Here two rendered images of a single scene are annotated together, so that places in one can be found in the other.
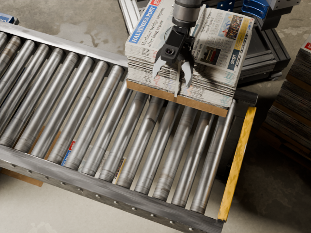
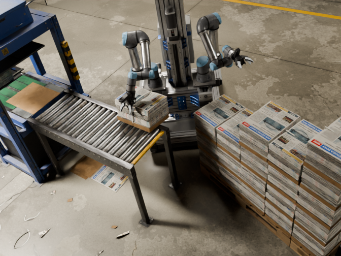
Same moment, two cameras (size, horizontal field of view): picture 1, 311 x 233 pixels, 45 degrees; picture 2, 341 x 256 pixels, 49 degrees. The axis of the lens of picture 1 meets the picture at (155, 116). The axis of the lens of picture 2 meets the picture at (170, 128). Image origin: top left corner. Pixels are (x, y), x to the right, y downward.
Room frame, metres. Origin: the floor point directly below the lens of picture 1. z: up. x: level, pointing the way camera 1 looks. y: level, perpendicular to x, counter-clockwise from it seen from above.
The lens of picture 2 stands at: (-1.59, -1.27, 3.06)
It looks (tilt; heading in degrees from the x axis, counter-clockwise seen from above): 43 degrees down; 21
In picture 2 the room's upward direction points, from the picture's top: 10 degrees counter-clockwise
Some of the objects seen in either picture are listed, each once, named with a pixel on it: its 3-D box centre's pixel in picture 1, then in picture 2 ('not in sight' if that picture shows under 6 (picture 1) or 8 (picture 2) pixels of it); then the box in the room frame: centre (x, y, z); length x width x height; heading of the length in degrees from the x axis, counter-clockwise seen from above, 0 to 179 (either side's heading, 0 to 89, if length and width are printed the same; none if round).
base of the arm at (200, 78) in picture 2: not in sight; (203, 74); (1.44, -0.58, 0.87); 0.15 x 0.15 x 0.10
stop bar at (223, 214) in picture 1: (238, 160); (148, 147); (0.46, -0.28, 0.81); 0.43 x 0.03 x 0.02; 159
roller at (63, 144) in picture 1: (80, 110); (99, 127); (0.69, 0.28, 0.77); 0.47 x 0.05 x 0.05; 159
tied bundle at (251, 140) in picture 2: not in sight; (269, 130); (0.61, -1.25, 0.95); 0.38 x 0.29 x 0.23; 143
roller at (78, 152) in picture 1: (96, 115); (104, 129); (0.66, 0.22, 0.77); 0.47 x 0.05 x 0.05; 159
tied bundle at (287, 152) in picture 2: not in sight; (300, 151); (0.42, -1.48, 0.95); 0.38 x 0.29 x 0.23; 141
